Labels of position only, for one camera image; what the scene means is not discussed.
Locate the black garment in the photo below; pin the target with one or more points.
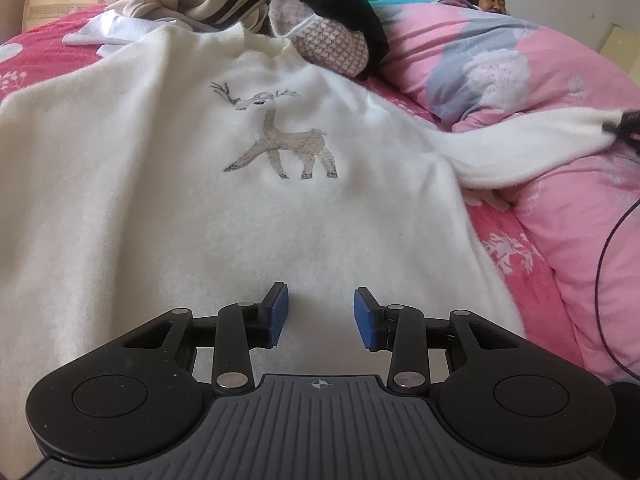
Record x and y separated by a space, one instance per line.
340 0

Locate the cream panel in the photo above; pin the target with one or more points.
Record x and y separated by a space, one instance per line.
620 45

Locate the pink floral quilt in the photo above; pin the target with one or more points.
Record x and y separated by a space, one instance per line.
575 85

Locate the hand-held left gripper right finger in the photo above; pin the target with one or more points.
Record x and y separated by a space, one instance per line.
364 320

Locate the cream nightstand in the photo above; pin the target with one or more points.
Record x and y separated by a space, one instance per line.
45 10

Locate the white shirt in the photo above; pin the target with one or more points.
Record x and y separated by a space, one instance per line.
110 30

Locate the red floral blanket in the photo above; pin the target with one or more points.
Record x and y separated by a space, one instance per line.
520 280

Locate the pink houndstooth garment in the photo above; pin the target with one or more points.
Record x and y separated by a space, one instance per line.
335 45

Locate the white deer sweater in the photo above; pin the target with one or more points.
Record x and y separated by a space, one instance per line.
200 210

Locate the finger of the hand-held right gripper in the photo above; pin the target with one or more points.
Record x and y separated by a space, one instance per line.
625 122

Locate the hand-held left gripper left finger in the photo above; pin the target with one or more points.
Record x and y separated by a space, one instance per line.
279 317

